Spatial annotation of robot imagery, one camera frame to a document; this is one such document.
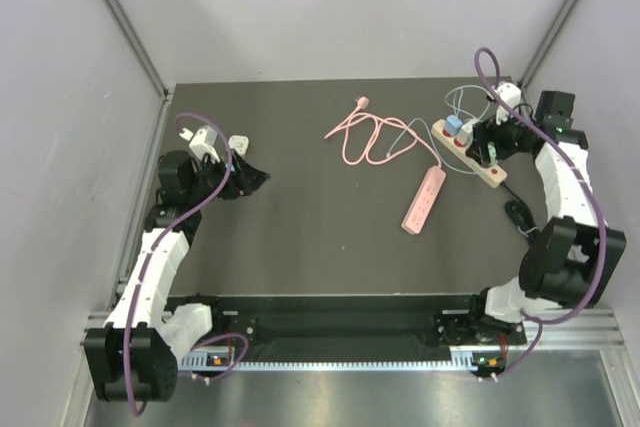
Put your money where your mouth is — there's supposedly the green usb charger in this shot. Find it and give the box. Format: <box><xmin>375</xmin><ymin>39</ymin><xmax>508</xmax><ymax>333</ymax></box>
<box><xmin>487</xmin><ymin>142</ymin><xmax>498</xmax><ymax>166</ymax></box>

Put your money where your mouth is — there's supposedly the black power cord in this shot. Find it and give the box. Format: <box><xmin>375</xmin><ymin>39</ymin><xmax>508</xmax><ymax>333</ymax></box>
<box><xmin>497</xmin><ymin>181</ymin><xmax>544</xmax><ymax>241</ymax></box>

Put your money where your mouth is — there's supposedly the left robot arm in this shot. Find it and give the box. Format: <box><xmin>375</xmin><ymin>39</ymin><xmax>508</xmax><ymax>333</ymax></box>
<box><xmin>83</xmin><ymin>150</ymin><xmax>270</xmax><ymax>406</ymax></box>

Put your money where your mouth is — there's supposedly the pink power strip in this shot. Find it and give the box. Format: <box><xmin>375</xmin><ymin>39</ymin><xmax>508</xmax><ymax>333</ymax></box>
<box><xmin>401</xmin><ymin>166</ymin><xmax>446</xmax><ymax>235</ymax></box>

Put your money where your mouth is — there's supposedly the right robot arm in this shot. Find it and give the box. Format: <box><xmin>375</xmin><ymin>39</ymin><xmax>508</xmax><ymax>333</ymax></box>
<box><xmin>465</xmin><ymin>91</ymin><xmax>626</xmax><ymax>343</ymax></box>

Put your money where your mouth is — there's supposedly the pink round wall plug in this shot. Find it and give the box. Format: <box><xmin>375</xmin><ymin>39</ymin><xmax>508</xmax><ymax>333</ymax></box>
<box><xmin>356</xmin><ymin>96</ymin><xmax>369</xmax><ymax>111</ymax></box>

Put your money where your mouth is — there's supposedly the blue usb charger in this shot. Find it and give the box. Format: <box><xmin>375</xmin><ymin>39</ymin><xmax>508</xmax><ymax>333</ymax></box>
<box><xmin>443</xmin><ymin>114</ymin><xmax>463</xmax><ymax>137</ymax></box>

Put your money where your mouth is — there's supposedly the white square plug adapter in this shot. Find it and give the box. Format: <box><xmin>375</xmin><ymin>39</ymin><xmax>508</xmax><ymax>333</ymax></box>
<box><xmin>229</xmin><ymin>135</ymin><xmax>250</xmax><ymax>157</ymax></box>

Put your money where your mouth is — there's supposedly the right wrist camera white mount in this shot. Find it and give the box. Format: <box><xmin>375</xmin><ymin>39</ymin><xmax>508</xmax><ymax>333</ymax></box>
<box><xmin>486</xmin><ymin>81</ymin><xmax>522</xmax><ymax>110</ymax></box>

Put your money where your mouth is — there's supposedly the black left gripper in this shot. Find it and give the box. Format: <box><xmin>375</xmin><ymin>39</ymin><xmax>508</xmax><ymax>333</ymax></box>
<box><xmin>188</xmin><ymin>148</ymin><xmax>270</xmax><ymax>206</ymax></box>

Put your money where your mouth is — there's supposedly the light blue usb cable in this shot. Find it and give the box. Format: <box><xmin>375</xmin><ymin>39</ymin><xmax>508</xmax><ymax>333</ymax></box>
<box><xmin>384</xmin><ymin>86</ymin><xmax>481</xmax><ymax>176</ymax></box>

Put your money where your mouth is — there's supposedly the white usb charger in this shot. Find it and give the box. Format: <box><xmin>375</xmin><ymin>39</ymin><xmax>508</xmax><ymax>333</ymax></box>
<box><xmin>454</xmin><ymin>120</ymin><xmax>476</xmax><ymax>148</ymax></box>

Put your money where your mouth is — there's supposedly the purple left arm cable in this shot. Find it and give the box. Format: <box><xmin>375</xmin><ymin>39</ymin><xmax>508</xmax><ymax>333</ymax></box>
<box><xmin>122</xmin><ymin>111</ymin><xmax>250</xmax><ymax>418</ymax></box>

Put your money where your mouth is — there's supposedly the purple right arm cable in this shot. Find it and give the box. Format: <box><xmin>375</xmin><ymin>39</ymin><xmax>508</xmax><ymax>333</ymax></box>
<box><xmin>473</xmin><ymin>46</ymin><xmax>609</xmax><ymax>381</ymax></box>

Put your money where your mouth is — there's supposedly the pink power cord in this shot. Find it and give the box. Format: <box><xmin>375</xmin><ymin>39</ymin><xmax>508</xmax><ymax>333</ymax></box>
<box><xmin>323</xmin><ymin>106</ymin><xmax>444</xmax><ymax>171</ymax></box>

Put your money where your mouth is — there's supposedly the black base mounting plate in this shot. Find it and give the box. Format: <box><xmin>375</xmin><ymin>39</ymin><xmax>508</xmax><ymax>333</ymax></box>
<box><xmin>167</xmin><ymin>294</ymin><xmax>526</xmax><ymax>361</ymax></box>

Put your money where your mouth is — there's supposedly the slotted grey cable duct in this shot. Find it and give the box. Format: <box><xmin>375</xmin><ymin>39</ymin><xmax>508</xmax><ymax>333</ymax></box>
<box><xmin>178</xmin><ymin>347</ymin><xmax>504</xmax><ymax>373</ymax></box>

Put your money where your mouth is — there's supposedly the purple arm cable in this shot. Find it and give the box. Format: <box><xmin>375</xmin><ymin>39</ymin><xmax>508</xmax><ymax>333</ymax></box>
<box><xmin>122</xmin><ymin>111</ymin><xmax>250</xmax><ymax>418</ymax></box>
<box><xmin>473</xmin><ymin>46</ymin><xmax>609</xmax><ymax>381</ymax></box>

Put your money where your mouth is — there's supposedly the aluminium frame rail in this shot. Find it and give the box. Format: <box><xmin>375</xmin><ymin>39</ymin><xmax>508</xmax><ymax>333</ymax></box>
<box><xmin>82</xmin><ymin>304</ymin><xmax>623</xmax><ymax>368</ymax></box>

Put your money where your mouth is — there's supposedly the beige red power strip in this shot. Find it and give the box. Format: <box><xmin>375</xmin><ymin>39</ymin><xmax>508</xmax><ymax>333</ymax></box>
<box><xmin>430</xmin><ymin>119</ymin><xmax>509</xmax><ymax>190</ymax></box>

